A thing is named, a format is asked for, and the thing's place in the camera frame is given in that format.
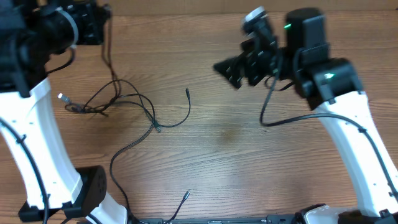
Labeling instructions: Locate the black USB cable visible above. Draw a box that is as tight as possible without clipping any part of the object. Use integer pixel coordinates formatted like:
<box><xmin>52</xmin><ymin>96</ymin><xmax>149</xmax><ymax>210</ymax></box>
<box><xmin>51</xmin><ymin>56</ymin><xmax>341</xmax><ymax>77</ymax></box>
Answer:
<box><xmin>118</xmin><ymin>87</ymin><xmax>192</xmax><ymax>129</ymax></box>

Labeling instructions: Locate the black braided cable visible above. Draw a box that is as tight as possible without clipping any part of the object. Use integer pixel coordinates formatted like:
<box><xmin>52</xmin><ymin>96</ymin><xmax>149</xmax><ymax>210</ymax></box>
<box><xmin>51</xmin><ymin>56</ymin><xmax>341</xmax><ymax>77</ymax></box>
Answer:
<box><xmin>109</xmin><ymin>93</ymin><xmax>191</xmax><ymax>224</ymax></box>

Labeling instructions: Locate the black cable silver plug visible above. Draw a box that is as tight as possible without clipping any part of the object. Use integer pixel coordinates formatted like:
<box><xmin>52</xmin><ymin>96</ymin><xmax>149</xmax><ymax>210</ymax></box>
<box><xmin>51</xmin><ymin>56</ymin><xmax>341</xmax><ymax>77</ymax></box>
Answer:
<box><xmin>57</xmin><ymin>17</ymin><xmax>157</xmax><ymax>126</ymax></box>

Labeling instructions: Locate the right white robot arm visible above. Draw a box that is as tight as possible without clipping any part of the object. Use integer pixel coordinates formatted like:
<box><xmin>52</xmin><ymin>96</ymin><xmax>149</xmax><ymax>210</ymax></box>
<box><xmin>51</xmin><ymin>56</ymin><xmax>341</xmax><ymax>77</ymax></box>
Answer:
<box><xmin>214</xmin><ymin>7</ymin><xmax>397</xmax><ymax>223</ymax></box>

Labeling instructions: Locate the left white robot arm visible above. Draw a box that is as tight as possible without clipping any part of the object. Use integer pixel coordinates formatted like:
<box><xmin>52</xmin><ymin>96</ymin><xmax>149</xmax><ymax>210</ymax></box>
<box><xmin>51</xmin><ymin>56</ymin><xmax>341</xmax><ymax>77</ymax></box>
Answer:
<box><xmin>1</xmin><ymin>1</ymin><xmax>128</xmax><ymax>223</ymax></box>

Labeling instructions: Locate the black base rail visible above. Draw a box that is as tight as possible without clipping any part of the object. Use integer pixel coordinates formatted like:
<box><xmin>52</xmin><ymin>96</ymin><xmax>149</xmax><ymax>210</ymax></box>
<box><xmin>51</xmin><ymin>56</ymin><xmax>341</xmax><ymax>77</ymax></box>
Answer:
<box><xmin>130</xmin><ymin>203</ymin><xmax>398</xmax><ymax>224</ymax></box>

